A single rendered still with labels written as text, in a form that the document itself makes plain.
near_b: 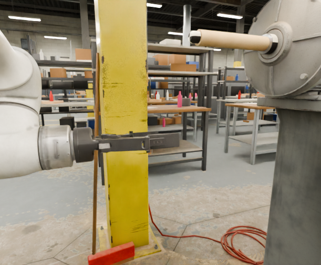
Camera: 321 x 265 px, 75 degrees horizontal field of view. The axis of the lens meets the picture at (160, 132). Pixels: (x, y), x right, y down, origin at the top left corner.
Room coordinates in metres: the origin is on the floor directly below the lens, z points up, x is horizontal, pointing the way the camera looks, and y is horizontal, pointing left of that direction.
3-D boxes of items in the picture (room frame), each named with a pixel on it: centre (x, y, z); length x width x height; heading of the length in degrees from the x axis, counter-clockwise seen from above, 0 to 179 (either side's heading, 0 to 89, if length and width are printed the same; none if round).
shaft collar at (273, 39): (0.54, -0.26, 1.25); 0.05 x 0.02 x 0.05; 20
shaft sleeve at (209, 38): (0.50, -0.16, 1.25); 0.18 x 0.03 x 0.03; 110
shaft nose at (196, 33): (0.47, -0.07, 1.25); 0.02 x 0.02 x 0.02; 20
